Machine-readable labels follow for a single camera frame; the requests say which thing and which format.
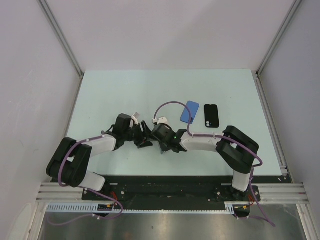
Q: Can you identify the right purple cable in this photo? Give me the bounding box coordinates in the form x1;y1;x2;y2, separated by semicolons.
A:
152;100;276;228

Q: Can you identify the aluminium frame post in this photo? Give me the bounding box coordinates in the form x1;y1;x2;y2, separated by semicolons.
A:
256;0;303;76
37;0;85;78

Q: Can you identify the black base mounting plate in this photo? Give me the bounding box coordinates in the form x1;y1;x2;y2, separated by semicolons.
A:
51;174;292;211

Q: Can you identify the blue phone without case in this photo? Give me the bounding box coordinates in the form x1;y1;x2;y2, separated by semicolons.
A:
180;100;200;125

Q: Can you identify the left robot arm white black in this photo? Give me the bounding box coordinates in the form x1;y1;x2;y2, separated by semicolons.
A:
46;113;153;200

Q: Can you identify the right aluminium frame post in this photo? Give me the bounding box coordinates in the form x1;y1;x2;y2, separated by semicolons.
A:
256;0;303;76

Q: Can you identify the black phone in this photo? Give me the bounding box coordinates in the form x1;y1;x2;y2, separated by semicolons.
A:
159;143;167;155

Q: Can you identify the left aluminium frame post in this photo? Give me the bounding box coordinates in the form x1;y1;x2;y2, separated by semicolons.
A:
37;0;85;78

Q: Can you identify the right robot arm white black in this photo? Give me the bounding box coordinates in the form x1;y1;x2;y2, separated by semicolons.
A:
151;123;260;201

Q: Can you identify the aluminium rail front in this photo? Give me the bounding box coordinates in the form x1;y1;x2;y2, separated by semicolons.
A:
36;182;83;203

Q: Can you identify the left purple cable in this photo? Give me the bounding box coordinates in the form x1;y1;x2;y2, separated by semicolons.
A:
47;136;125;226

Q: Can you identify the white slotted cable duct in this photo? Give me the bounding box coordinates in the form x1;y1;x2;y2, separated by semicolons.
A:
46;202;234;215

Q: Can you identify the purple cable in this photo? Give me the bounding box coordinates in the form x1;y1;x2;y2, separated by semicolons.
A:
152;100;276;228
47;136;125;226

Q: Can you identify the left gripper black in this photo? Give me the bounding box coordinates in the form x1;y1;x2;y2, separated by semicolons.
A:
123;120;155;149

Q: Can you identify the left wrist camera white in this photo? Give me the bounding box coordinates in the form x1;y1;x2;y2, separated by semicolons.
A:
131;112;140;125

